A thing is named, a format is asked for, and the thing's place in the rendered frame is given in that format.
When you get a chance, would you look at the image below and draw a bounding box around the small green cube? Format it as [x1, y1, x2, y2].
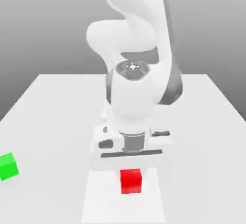
[0, 152, 19, 181]

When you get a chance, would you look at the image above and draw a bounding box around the small red cube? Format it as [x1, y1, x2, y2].
[120, 168, 142, 195]

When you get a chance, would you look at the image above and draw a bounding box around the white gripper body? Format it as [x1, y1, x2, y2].
[89, 147, 173, 172]

